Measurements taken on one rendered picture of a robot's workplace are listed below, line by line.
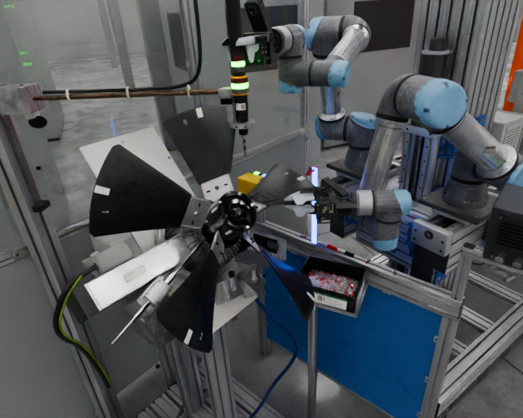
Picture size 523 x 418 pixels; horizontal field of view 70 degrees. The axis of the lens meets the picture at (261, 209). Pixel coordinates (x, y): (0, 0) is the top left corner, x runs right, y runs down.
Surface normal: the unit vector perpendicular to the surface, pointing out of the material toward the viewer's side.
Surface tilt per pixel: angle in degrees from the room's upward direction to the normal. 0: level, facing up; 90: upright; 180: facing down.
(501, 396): 0
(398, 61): 90
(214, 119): 44
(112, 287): 50
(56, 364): 90
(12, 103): 90
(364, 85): 90
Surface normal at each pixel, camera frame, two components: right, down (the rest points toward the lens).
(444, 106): 0.19, 0.37
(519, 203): -0.22, -0.75
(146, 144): 0.54, -0.36
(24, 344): 0.75, 0.27
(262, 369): -0.06, -0.88
